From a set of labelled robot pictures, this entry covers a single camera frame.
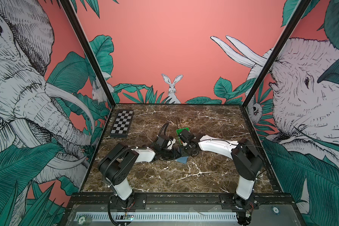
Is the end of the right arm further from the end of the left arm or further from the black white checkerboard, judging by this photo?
the black white checkerboard

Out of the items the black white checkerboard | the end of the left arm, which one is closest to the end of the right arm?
the end of the left arm

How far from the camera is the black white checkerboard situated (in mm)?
1001
